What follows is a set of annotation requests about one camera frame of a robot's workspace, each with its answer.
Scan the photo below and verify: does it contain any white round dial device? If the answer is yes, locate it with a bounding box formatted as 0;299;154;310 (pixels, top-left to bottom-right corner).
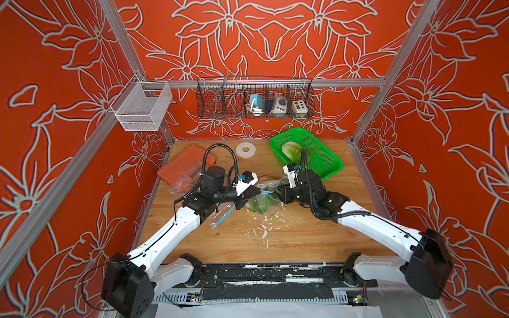
268;95;288;115

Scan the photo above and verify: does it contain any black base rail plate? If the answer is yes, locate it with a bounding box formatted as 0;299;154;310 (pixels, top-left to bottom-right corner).
184;262;379;306

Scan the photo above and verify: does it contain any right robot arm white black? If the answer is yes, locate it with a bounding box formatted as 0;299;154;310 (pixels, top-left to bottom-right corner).
279;148;453;299

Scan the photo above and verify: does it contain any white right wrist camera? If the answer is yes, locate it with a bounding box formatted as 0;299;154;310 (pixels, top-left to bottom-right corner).
283;163;300;189

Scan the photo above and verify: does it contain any clear acrylic wall bin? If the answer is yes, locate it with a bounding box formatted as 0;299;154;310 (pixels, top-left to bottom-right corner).
109;76;173;133

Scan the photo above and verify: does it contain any green plastic basket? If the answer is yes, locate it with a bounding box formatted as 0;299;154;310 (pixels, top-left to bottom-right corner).
269;128;343;181

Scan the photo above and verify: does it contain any white button box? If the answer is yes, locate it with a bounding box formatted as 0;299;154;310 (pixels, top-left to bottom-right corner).
292;99;309;118

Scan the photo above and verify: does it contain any white tape roll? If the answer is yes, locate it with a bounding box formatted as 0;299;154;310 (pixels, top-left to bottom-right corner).
235;142;257;158

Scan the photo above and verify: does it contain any chinese cabbage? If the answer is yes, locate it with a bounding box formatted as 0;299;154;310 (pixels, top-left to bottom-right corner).
281;141;302;164

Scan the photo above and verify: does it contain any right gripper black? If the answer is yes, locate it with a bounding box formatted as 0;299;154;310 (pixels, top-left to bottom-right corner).
270;184;317;209

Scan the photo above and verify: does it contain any clear zip-top bag blue seal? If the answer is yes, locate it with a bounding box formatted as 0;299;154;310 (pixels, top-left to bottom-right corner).
169;166;235;227

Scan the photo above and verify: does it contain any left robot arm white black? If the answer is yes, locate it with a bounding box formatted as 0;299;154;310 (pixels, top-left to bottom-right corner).
101;143;261;317

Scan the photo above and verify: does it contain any black wire wall basket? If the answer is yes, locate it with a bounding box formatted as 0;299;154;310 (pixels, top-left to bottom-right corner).
196;76;315;119

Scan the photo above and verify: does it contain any blue white device in basket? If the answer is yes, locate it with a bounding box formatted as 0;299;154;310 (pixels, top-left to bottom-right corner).
245;94;265;117

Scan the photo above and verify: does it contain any orange plastic tool case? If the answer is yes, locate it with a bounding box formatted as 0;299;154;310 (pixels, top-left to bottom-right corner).
157;144;205;186

